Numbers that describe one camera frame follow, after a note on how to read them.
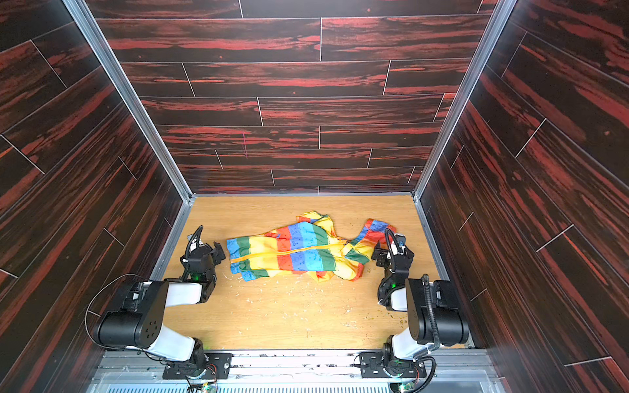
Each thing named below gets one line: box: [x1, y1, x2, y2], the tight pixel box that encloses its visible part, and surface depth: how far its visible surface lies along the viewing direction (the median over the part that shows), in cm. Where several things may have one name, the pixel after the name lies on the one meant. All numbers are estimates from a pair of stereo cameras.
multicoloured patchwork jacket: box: [226, 210, 397, 281], surface depth 97 cm
